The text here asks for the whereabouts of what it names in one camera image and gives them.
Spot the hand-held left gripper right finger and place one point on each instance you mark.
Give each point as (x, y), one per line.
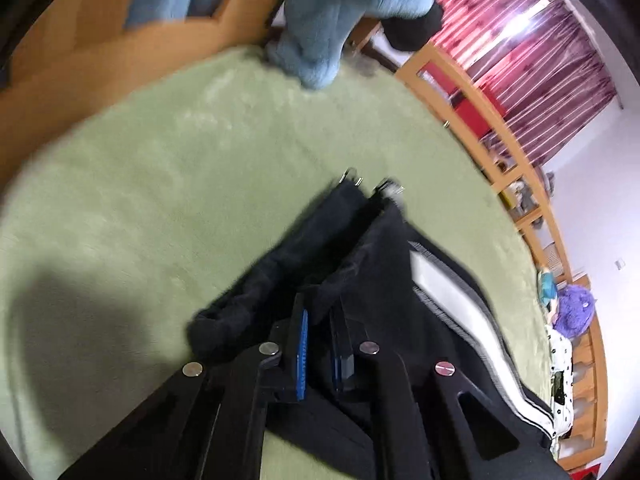
(342, 360)

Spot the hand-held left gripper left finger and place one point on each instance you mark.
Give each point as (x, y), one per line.
(301, 355)

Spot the black pants with white stripe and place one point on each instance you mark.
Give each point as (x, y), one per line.
(380, 270)

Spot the green fuzzy blanket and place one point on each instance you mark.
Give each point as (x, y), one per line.
(200, 200)

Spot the teal plush toy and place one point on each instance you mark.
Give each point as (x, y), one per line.
(547, 287)

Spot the white spotted cloth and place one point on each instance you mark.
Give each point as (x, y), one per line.
(560, 375)

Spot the purple plush toy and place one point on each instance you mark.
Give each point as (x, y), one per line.
(575, 310)

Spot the black cloth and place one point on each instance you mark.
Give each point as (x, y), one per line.
(415, 27)

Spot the blue plush blanket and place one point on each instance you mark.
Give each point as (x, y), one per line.
(345, 5)

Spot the red striped curtain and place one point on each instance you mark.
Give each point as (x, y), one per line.
(525, 45)

